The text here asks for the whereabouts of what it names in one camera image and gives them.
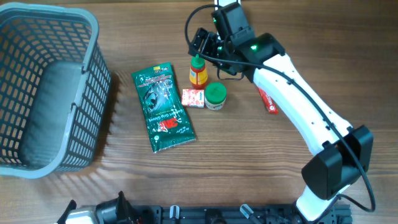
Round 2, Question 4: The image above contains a green lid jar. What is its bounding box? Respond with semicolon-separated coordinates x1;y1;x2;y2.
205;82;227;111

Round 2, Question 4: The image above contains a green glove package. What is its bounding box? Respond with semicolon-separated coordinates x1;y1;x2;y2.
131;62;196;153

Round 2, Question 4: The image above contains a red sriracha bottle green cap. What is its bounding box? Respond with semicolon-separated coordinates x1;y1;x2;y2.
189;54;208;90

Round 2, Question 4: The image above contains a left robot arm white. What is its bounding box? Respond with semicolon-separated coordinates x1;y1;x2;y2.
56;191;141;224

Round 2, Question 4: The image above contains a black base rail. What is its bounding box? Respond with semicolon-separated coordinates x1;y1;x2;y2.
133;203;354;224

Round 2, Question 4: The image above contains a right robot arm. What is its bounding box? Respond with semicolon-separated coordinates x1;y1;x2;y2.
187;28;373;223

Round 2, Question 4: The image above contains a small red white box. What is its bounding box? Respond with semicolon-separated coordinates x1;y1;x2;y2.
181;89;205;108

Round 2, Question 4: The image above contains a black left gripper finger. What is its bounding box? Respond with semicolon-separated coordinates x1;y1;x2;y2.
116;191;131;224
55;200;76;224

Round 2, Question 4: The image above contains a red stick sachet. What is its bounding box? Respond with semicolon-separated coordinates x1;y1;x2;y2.
258;88;279;114

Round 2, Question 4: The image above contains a white barcode scanner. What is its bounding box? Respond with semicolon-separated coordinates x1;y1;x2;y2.
214;0;241;6

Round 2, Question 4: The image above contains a grey plastic basket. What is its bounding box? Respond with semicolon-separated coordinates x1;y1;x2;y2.
1;2;111;179

